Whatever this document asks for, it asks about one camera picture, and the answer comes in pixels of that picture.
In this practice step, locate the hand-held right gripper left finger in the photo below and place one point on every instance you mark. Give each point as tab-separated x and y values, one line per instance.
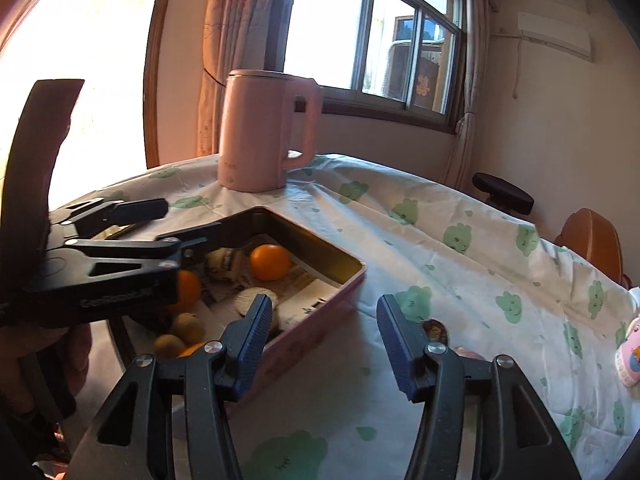
252	345

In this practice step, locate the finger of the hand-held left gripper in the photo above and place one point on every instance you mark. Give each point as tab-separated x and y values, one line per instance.
190	247
145	208

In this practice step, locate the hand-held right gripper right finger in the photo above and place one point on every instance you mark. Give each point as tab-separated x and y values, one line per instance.
395	345

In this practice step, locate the dimpled mandarin orange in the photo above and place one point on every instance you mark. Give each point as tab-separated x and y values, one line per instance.
189	292

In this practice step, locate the small smooth orange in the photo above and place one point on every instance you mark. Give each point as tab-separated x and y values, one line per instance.
270	261
192	350

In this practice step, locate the brown longan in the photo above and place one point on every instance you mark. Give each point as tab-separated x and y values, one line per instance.
167	346
189	327

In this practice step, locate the pink metal tin box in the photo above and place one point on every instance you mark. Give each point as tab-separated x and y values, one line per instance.
330	260

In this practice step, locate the person's left hand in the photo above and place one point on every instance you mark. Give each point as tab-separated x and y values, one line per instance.
75	355

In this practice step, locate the dark water chestnut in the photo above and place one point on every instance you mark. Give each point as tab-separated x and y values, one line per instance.
435	331

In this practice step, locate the brown passion fruit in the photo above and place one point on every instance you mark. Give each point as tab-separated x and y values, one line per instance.
470	353

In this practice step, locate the paper leaflet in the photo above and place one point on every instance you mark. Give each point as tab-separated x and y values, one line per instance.
310	295

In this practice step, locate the pink electric kettle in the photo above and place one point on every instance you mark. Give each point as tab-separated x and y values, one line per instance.
255	135

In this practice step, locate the black round stool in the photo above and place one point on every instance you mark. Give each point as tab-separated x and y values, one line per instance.
502	194

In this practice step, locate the pink patterned curtain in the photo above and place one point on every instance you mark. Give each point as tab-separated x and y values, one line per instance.
225	35

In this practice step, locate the brown chair back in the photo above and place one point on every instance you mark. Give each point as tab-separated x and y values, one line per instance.
592	245

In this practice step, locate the pink cartoon cup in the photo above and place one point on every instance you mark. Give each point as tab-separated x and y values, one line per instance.
629	355

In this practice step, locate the flower window sticker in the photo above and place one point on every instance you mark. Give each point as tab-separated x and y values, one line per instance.
423	85

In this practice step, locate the sliding glass window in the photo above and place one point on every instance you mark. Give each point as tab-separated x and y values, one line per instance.
330	20

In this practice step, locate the beige tied curtain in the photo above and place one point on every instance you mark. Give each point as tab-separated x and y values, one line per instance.
475	60

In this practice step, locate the air conditioner pipe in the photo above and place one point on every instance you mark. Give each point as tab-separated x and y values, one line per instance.
518	70

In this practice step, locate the white air conditioner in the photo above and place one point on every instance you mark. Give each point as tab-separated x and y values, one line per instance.
555	35

